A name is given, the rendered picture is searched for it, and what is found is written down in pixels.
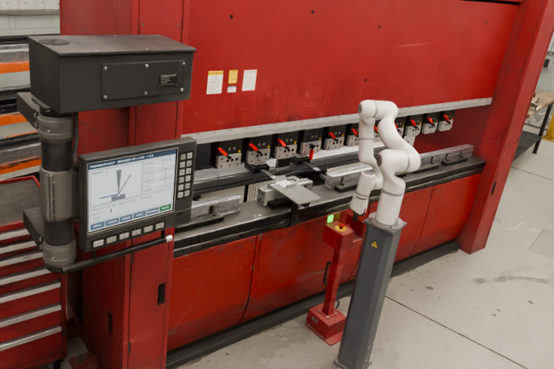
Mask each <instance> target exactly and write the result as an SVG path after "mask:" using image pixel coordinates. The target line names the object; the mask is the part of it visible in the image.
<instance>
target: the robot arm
mask: <svg viewBox="0 0 554 369"><path fill-rule="evenodd" d="M358 113H359V116H360V120H359V161H360V162H362V163H364V164H367V165H369V166H371V167H372V169H373V172H374V173H373V172H372V171H370V170H362V171H361V174H360V177H359V183H358V185H357V189H356V190H355V194H354V196H353V198H352V200H351V202H350V208H351V209H352V210H353V214H354V216H353V219H352V220H353V221H357V220H358V218H359V215H360V216H364V214H365V213H366V210H367V207H368V197H369V194H370V191H371V190H372V189H382V190H381V194H380V198H379V201H378V208H377V212H375V213H371V214H369V221H370V222H371V223H372V224H373V225H375V226H376V227H379V228H382V229H385V230H390V231H395V230H399V229H401V228H402V227H403V221H402V220H401V219H400V218H399V217H398V215H399V212H400V208H401V202H402V199H403V195H404V192H405V187H406V184H405V182H404V181H403V180H402V179H400V178H398V177H396V176H395V175H394V174H395V172H413V171H416V170H418V169H419V167H420V163H421V161H420V155H419V153H418V152H417V151H416V150H415V148H413V146H411V145H410V144H409V143H408V142H406V141H405V140H404V139H403V138H402V137H401V136H400V135H399V133H398V132H397V129H396V126H395V124H394V119H395V118H396V117H397V113H398V109H397V106H396V105H395V104H394V103H392V102H391V101H383V100H364V101H362V102H360V103H359V106H358ZM375 118H379V119H382V120H381V121H380V122H379V123H378V126H377V131H378V135H379V137H380V138H381V140H382V142H383V144H384V145H385V146H386V147H388V148H389V149H386V150H383V151H381V152H380V153H379V154H378V156H377V160H376V159H375V158H374V157H373V131H374V124H375Z"/></svg>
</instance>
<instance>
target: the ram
mask: <svg viewBox="0 0 554 369"><path fill-rule="evenodd" d="M518 8H519V5H517V4H512V3H504V2H485V1H475V0H190V10H189V23H188V35H187V45H189V46H190V47H193V48H196V51H195V52H194V57H193V69H192V81H191V92H190V99H189V100H183V110H182V122H181V135H184V134H191V133H204V132H211V131H218V130H224V129H232V128H245V127H251V126H259V125H266V124H278V123H286V122H293V121H299V120H306V119H320V118H326V117H333V116H341V115H348V114H358V106H359V103H360V102H362V101H364V100H383V101H391V102H392V103H394V104H395V105H396V106H397V108H398V109H401V108H408V107H415V106H422V105H435V104H442V103H449V102H456V101H463V100H475V99H483V98H490V97H492V96H493V94H494V90H495V85H496V83H497V80H498V76H499V74H500V69H501V65H502V63H503V59H504V56H505V51H506V49H507V45H508V43H509V38H510V34H511V31H512V28H513V25H514V20H515V17H516V14H517V11H518ZM249 69H257V74H256V88H255V90H254V91H242V81H243V73H244V70H249ZM230 70H238V71H237V83H228V79H229V71H230ZM209 71H223V83H222V91H221V93H216V94H207V86H208V76H209ZM228 86H236V92H228ZM359 120H360V118H357V119H346V120H339V121H332V122H326V123H319V124H307V125H301V126H294V127H287V128H276V129H269V130H262V131H255V132H249V133H237V134H230V135H224V136H217V137H211V138H199V139H196V141H197V144H201V143H207V142H218V141H225V140H231V139H238V138H249V137H255V136H261V135H267V134H274V133H285V132H292V131H298V130H304V129H310V128H321V127H328V126H334V125H341V124H352V123H358V122H359Z"/></svg>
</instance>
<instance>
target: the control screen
mask: <svg viewBox="0 0 554 369"><path fill-rule="evenodd" d="M175 164H176V149H173V150H169V151H164V152H155V153H151V154H147V155H142V156H133V157H129V158H124V159H119V160H114V161H106V162H102V163H96V164H92V165H88V201H89V232H91V231H96V230H100V229H102V228H106V227H111V226H114V225H118V224H121V223H124V222H130V221H133V220H136V219H140V218H142V217H148V216H152V215H154V214H158V213H163V212H166V211H170V210H172V204H173V190H174V177H175ZM114 207H115V213H110V214H107V209H108V208H114Z"/></svg>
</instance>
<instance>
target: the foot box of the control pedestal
mask: <svg viewBox="0 0 554 369"><path fill-rule="evenodd" d="M323 304H324V303H322V304H320V305H318V306H314V307H313V308H311V309H309V310H308V317H307V322H306V323H305V325H306V326H307V327H308V328H309V329H310V330H311V331H312V332H313V333H315V334H316V335H317V336H318V337H319V338H321V339H322V340H323V341H324V342H326V343H327V344H328V345H329V346H332V345H334V344H336V343H339V342H340V341H341V339H342V335H343V331H344V327H345V321H346V316H345V315H343V314H342V313H341V312H339V311H338V310H337V309H336V308H335V307H334V312H336V313H337V314H338V315H335V316H333V317H331V318H330V319H326V318H325V317H324V316H323V315H321V314H320V313H319V312H318V310H320V309H321V308H323Z"/></svg>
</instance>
